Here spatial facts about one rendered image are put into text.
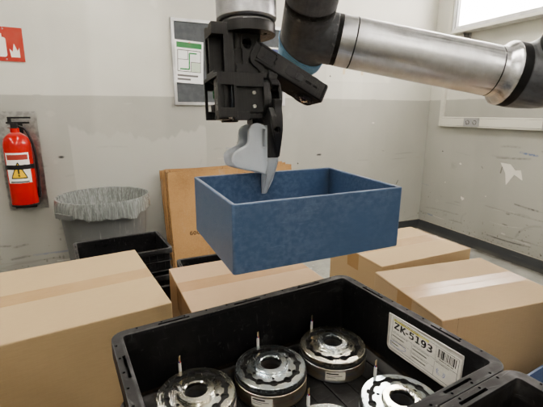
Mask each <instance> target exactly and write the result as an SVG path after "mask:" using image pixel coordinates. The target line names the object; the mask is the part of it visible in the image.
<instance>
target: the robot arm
mask: <svg viewBox="0 0 543 407"><path fill-rule="evenodd" d="M215 3H216V19H217V21H210V22H209V24H208V27H206V28H205V29H204V46H205V61H206V76H207V77H206V79H205V80H204V101H205V115H206V120H220V121H221V122H222V123H235V122H238V121H239V120H247V124H244V125H243V126H241V127H240V129H239V130H238V143H237V144H236V145H235V146H234V147H232V148H230V149H228V150H226V151H225V153H224V162H225V164H226V165H227V166H230V167H233V168H238V169H241V170H249V171H252V172H254V173H255V172H256V173H260V174H261V193H262V194H266V193H267V191H268V189H269V187H270V186H271V184H272V181H273V178H274V175H275V172H276V167H277V163H278V158H279V156H280V147H281V141H282V135H283V113H282V93H281V91H283V92H284V93H286V94H288V95H290V96H291V97H293V98H294V99H295V100H297V101H298V102H299V103H302V104H304V105H306V106H309V105H313V104H316V103H321V102H322V100H323V98H324V96H325V94H326V91H327V89H328V85H327V84H325V83H323V82H321V81H320V80H319V79H317V78H316V77H314V76H313V75H312V74H314V73H316V72H318V71H319V69H320V67H321V66H322V64H324V65H332V66H336V67H340V68H345V69H352V70H356V71H360V72H365V73H372V74H376V75H381V76H385V77H389V78H396V79H401V80H405V81H409V82H417V83H422V84H426V85H430V86H438V87H442V88H446V89H450V90H458V91H462V92H466V93H471V94H478V95H482V96H484V97H485V99H486V101H487V102H488V103H489V104H492V105H496V106H501V107H510V108H526V109H531V108H543V35H542V36H541V37H540V38H539V39H537V40H534V41H533V42H523V41H519V40H513V41H511V42H509V43H507V44H505V45H501V44H493V43H489V42H485V41H480V40H473V39H469V38H465V37H460V36H453V35H449V34H444V33H440V32H436V31H428V30H424V29H420V28H416V27H408V26H404V25H400V24H396V23H388V22H384V21H380V20H375V19H368V18H364V17H360V16H355V15H348V14H342V13H339V12H336V11H337V7H338V4H339V0H285V2H284V13H283V18H282V24H281V29H280V32H279V47H278V53H277V52H275V51H274V50H272V49H271V48H269V47H268V46H267V45H265V44H263V43H261V42H264V41H268V40H271V39H273V38H275V36H276V25H275V21H276V0H215ZM208 91H212V92H213V99H215V104H214V105H211V110H212V111H208Z"/></svg>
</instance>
